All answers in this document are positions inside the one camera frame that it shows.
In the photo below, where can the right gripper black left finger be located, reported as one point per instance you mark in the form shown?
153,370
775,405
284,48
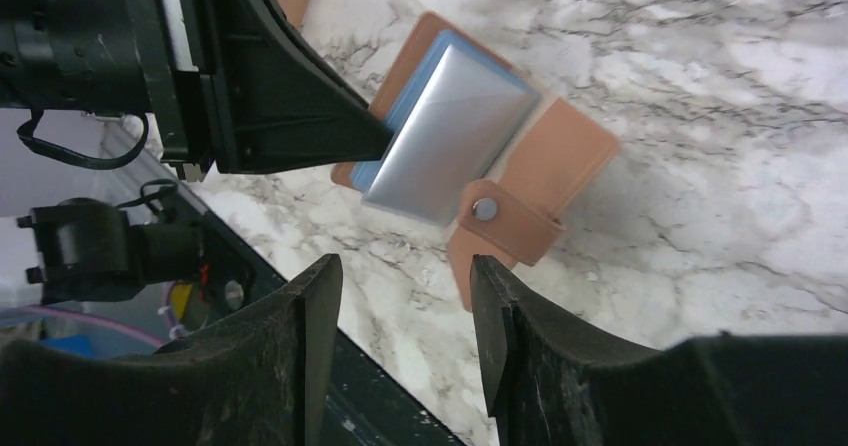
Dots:
259,376

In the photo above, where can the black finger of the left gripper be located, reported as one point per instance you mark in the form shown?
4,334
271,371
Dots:
274,104

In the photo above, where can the tan leather card holder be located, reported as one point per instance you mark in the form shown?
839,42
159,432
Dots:
514,211

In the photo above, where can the silver credit card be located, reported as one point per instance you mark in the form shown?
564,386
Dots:
466,113

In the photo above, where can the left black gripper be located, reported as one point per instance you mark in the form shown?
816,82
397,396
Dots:
103,57

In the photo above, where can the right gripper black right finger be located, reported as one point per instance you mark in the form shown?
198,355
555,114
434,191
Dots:
552,378

